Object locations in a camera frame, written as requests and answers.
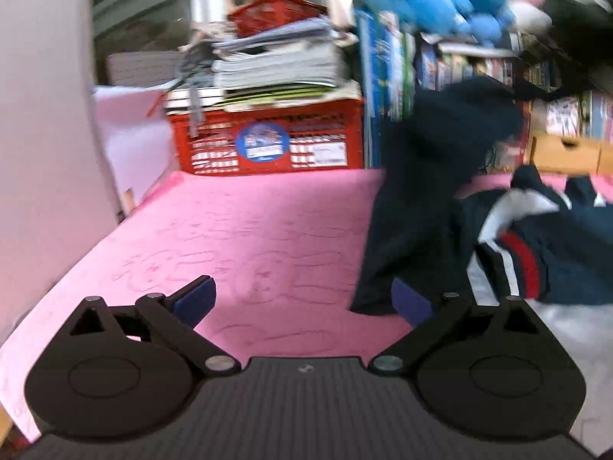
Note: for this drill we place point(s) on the small red basket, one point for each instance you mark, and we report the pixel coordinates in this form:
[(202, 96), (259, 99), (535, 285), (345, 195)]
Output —
[(268, 15)]

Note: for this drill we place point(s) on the pink rabbit-print blanket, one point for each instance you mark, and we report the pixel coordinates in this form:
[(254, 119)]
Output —
[(239, 230)]

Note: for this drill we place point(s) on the white and navy jacket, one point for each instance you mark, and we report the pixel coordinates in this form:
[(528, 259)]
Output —
[(421, 201)]

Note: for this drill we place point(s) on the red plastic crate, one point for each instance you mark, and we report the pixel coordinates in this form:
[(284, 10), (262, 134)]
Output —
[(325, 120)]

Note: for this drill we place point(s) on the row of paperback books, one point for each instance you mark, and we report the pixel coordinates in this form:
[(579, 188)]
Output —
[(445, 67)]

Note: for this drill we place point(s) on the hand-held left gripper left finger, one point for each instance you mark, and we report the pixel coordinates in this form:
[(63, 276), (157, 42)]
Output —
[(196, 299)]

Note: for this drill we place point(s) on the stack of paper booklets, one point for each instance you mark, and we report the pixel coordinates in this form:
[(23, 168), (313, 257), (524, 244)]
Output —
[(277, 67)]

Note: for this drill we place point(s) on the white paper board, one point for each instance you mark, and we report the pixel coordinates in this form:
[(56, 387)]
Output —
[(129, 143)]

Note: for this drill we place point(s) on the grey knitted cloth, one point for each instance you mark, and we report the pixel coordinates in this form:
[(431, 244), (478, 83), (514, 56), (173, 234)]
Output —
[(194, 72)]

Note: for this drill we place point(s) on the blue plush toy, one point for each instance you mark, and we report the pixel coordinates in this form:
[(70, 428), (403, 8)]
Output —
[(421, 0)]

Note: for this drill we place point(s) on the row of tall thin books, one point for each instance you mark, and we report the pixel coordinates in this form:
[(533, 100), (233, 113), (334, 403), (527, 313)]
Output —
[(383, 81)]

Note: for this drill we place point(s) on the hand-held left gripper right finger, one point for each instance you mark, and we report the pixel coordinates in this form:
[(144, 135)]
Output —
[(412, 305)]

